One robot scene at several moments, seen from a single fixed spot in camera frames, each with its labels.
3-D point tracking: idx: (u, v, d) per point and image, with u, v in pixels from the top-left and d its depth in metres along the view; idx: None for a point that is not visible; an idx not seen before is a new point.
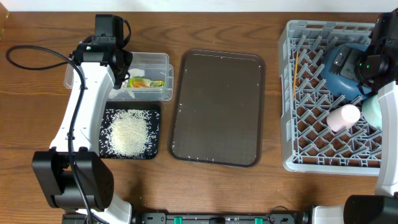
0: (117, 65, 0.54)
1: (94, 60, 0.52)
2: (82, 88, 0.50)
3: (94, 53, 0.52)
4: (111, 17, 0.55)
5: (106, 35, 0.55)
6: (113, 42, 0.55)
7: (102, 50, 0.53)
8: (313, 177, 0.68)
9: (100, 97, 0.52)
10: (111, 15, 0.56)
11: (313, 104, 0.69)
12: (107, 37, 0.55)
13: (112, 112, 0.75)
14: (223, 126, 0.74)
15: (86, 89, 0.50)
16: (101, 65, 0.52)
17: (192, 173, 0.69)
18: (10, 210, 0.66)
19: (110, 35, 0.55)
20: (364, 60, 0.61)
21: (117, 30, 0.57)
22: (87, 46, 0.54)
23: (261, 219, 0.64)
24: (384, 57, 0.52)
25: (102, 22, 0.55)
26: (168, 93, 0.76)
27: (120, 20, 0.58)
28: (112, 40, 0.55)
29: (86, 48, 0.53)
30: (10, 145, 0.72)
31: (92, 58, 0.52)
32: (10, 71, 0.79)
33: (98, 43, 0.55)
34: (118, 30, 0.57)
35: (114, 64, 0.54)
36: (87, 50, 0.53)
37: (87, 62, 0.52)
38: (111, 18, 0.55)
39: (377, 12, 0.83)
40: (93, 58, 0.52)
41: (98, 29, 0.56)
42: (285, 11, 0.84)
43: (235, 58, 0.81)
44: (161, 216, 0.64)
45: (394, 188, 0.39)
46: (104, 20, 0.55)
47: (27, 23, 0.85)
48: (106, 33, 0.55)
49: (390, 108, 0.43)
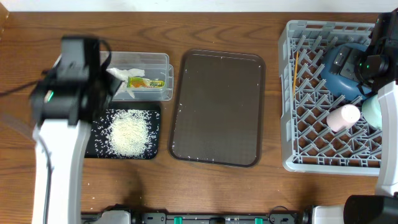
0: (87, 107, 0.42)
1: (60, 112, 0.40)
2: (48, 165, 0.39)
3: (58, 96, 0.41)
4: (81, 41, 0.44)
5: (76, 65, 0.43)
6: (84, 74, 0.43)
7: (68, 96, 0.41)
8: (313, 177, 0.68)
9: (73, 163, 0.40)
10: (81, 39, 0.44)
11: (313, 104, 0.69)
12: (78, 68, 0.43)
13: (112, 112, 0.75)
14: (222, 126, 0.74)
15: (51, 152, 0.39)
16: (68, 124, 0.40)
17: (192, 173, 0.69)
18: (10, 211, 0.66)
19: (81, 65, 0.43)
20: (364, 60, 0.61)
21: (88, 58, 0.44)
22: (48, 93, 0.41)
23: (261, 219, 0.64)
24: (384, 57, 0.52)
25: (70, 47, 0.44)
26: (168, 93, 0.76)
27: (94, 42, 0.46)
28: (83, 73, 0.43)
29: (46, 95, 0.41)
30: (10, 145, 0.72)
31: (58, 111, 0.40)
32: (10, 71, 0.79)
33: (64, 81, 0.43)
34: (91, 56, 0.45)
35: (86, 109, 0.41)
36: (48, 99, 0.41)
37: (51, 120, 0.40)
38: (80, 42, 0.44)
39: (377, 12, 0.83)
40: (58, 111, 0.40)
41: (65, 56, 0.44)
42: (285, 11, 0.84)
43: (235, 58, 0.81)
44: (161, 216, 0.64)
45: (394, 188, 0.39)
46: (73, 45, 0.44)
47: (27, 23, 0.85)
48: (75, 62, 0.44)
49: (390, 108, 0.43)
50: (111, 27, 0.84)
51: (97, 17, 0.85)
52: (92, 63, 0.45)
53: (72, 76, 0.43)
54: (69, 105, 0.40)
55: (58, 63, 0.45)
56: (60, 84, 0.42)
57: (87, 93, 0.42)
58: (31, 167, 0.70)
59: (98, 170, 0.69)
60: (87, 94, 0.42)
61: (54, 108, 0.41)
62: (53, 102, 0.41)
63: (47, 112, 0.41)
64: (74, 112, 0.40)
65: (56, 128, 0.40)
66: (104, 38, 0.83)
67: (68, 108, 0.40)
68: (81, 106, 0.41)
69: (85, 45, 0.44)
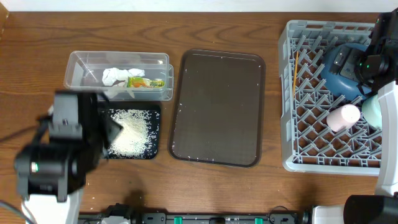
0: (82, 167, 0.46)
1: (48, 180, 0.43)
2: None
3: (46, 161, 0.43)
4: (74, 98, 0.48)
5: (69, 121, 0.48)
6: (78, 131, 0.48)
7: (56, 160, 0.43)
8: (313, 177, 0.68)
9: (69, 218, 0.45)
10: (75, 94, 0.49)
11: (313, 104, 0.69)
12: (71, 125, 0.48)
13: (112, 112, 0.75)
14: (222, 127, 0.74)
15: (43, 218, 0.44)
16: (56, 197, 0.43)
17: (192, 173, 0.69)
18: (10, 211, 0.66)
19: (75, 121, 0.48)
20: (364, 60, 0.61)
21: (81, 116, 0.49)
22: (33, 165, 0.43)
23: (261, 219, 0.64)
24: (384, 56, 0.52)
25: (64, 104, 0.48)
26: (168, 93, 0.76)
27: (85, 96, 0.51)
28: (77, 132, 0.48)
29: (32, 167, 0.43)
30: (10, 145, 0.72)
31: (47, 179, 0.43)
32: (10, 71, 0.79)
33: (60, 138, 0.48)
34: (83, 111, 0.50)
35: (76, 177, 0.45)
36: (35, 170, 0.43)
37: (39, 196, 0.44)
38: (74, 100, 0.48)
39: (377, 12, 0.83)
40: (48, 178, 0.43)
41: (58, 114, 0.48)
42: (285, 11, 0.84)
43: (235, 58, 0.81)
44: (161, 216, 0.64)
45: (394, 188, 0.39)
46: (68, 101, 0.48)
47: (27, 23, 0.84)
48: (68, 119, 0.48)
49: (390, 108, 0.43)
50: (111, 27, 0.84)
51: (97, 17, 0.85)
52: (85, 118, 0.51)
53: (66, 133, 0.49)
54: (58, 172, 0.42)
55: (49, 120, 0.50)
56: (50, 147, 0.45)
57: (79, 150, 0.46)
58: None
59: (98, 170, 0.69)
60: (79, 155, 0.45)
61: (42, 177, 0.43)
62: (41, 167, 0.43)
63: (37, 180, 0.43)
64: (64, 180, 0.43)
65: (45, 200, 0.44)
66: (104, 38, 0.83)
67: (58, 174, 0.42)
68: (71, 171, 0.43)
69: (79, 101, 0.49)
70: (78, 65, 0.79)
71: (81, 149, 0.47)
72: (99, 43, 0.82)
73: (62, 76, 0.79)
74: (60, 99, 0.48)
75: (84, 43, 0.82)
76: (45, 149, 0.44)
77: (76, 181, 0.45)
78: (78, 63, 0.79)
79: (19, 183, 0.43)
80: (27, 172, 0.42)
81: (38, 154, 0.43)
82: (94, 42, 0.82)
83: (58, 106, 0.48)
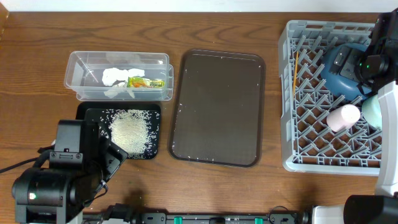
0: (81, 194, 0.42)
1: (48, 208, 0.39)
2: None
3: (45, 188, 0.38)
4: (78, 125, 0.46)
5: (70, 149, 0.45)
6: (79, 160, 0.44)
7: (55, 186, 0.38)
8: (313, 177, 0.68)
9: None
10: (79, 121, 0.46)
11: (313, 104, 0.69)
12: (72, 154, 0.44)
13: (112, 112, 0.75)
14: (222, 127, 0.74)
15: None
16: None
17: (192, 173, 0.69)
18: (10, 210, 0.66)
19: (76, 149, 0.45)
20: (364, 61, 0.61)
21: (83, 144, 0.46)
22: (32, 193, 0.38)
23: (261, 219, 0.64)
24: (384, 57, 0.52)
25: (66, 130, 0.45)
26: (168, 93, 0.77)
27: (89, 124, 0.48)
28: (78, 158, 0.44)
29: (30, 195, 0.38)
30: (10, 145, 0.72)
31: (46, 206, 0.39)
32: (10, 71, 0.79)
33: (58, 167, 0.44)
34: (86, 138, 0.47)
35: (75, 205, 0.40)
36: (32, 198, 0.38)
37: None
38: (76, 128, 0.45)
39: (377, 12, 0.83)
40: (46, 206, 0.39)
41: (60, 142, 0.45)
42: (285, 11, 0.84)
43: (235, 58, 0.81)
44: (161, 216, 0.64)
45: (394, 188, 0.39)
46: (70, 129, 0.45)
47: (27, 23, 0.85)
48: (69, 147, 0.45)
49: (390, 108, 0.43)
50: (111, 27, 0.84)
51: (97, 17, 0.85)
52: (87, 148, 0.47)
53: (66, 161, 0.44)
54: (56, 200, 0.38)
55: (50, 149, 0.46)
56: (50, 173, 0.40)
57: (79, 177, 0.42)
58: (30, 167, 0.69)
59: None
60: (78, 183, 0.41)
61: (43, 205, 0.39)
62: (39, 196, 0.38)
63: (35, 208, 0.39)
64: (63, 207, 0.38)
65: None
66: (104, 38, 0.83)
67: (56, 202, 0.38)
68: (70, 198, 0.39)
69: (83, 129, 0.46)
70: (78, 65, 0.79)
71: (81, 177, 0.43)
72: (99, 43, 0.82)
73: (62, 76, 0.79)
74: (61, 126, 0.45)
75: (84, 43, 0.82)
76: (44, 176, 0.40)
77: (75, 207, 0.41)
78: (78, 63, 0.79)
79: (18, 212, 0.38)
80: (25, 200, 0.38)
81: (37, 182, 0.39)
82: (94, 42, 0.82)
83: (58, 133, 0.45)
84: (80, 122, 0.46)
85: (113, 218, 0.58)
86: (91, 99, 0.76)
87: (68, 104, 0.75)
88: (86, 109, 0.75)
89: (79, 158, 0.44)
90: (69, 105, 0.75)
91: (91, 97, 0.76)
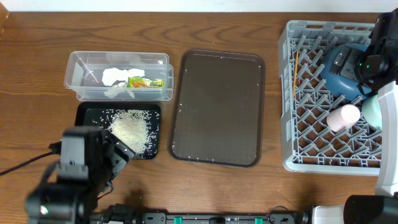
0: (89, 208, 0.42)
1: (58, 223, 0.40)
2: None
3: (55, 205, 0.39)
4: (81, 137, 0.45)
5: (76, 162, 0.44)
6: (85, 173, 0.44)
7: (64, 203, 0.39)
8: (313, 177, 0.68)
9: None
10: (83, 134, 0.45)
11: (313, 104, 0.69)
12: (78, 167, 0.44)
13: (112, 112, 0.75)
14: (223, 127, 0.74)
15: None
16: None
17: (192, 173, 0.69)
18: (9, 211, 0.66)
19: (82, 162, 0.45)
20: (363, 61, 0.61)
21: (89, 157, 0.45)
22: (43, 209, 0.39)
23: (261, 219, 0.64)
24: (383, 57, 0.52)
25: (71, 144, 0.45)
26: (168, 93, 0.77)
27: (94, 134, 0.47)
28: (84, 172, 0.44)
29: (41, 211, 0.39)
30: (10, 145, 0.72)
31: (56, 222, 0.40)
32: (10, 71, 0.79)
33: (66, 180, 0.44)
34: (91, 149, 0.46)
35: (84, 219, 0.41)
36: (43, 214, 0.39)
37: None
38: (80, 141, 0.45)
39: (377, 13, 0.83)
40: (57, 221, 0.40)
41: (66, 155, 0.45)
42: (285, 11, 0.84)
43: (235, 58, 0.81)
44: (161, 216, 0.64)
45: (394, 188, 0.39)
46: (74, 143, 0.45)
47: (27, 23, 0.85)
48: (75, 161, 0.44)
49: (390, 108, 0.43)
50: (111, 27, 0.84)
51: (97, 17, 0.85)
52: (93, 158, 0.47)
53: (73, 173, 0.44)
54: (66, 216, 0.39)
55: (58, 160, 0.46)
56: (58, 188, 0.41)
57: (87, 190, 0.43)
58: (30, 167, 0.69)
59: None
60: (86, 197, 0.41)
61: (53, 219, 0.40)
62: (50, 211, 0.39)
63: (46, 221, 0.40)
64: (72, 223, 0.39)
65: None
66: (104, 38, 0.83)
67: (66, 218, 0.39)
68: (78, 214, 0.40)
69: (87, 141, 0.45)
70: (78, 65, 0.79)
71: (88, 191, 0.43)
72: (99, 43, 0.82)
73: (62, 76, 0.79)
74: (66, 139, 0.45)
75: (84, 43, 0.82)
76: (53, 190, 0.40)
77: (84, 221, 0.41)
78: (78, 63, 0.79)
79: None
80: (37, 214, 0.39)
81: (46, 198, 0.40)
82: (93, 42, 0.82)
83: (64, 146, 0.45)
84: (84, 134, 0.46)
85: (113, 219, 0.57)
86: (91, 99, 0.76)
87: (68, 104, 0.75)
88: (86, 109, 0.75)
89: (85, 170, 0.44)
90: (69, 105, 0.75)
91: (91, 97, 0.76)
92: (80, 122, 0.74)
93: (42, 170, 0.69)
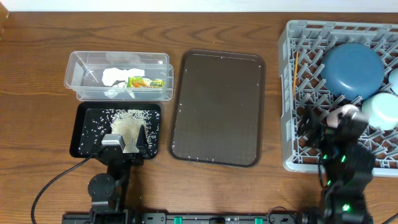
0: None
1: None
2: None
3: None
4: (106, 202, 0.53)
5: (110, 211, 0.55)
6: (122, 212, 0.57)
7: None
8: (313, 177, 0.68)
9: None
10: (109, 196, 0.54)
11: (313, 104, 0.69)
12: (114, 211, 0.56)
13: (112, 112, 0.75)
14: (222, 127, 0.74)
15: None
16: None
17: (192, 173, 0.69)
18: (9, 211, 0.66)
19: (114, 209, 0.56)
20: (331, 148, 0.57)
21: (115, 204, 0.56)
22: None
23: (261, 219, 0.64)
24: (328, 200, 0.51)
25: (99, 205, 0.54)
26: (168, 93, 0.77)
27: (111, 191, 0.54)
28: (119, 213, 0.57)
29: None
30: (10, 145, 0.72)
31: None
32: (10, 70, 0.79)
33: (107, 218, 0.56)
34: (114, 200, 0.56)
35: None
36: None
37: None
38: (106, 204, 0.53)
39: (377, 12, 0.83)
40: None
41: (100, 210, 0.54)
42: (285, 11, 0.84)
43: (235, 58, 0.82)
44: (161, 216, 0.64)
45: None
46: (102, 205, 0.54)
47: (26, 23, 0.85)
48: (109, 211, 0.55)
49: None
50: (111, 27, 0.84)
51: (97, 17, 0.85)
52: (117, 200, 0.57)
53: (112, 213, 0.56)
54: None
55: (92, 210, 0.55)
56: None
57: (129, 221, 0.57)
58: (30, 167, 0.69)
59: (97, 170, 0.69)
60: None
61: None
62: None
63: None
64: None
65: None
66: (105, 37, 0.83)
67: None
68: None
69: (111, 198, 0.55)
70: (78, 65, 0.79)
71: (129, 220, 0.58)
72: (99, 43, 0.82)
73: (62, 76, 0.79)
74: (96, 204, 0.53)
75: (84, 43, 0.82)
76: None
77: None
78: (78, 63, 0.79)
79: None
80: None
81: None
82: (93, 42, 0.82)
83: (96, 206, 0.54)
84: (107, 198, 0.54)
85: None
86: (91, 99, 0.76)
87: (68, 105, 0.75)
88: (86, 109, 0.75)
89: (117, 211, 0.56)
90: (70, 105, 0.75)
91: (91, 97, 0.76)
92: (80, 121, 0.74)
93: (43, 170, 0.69)
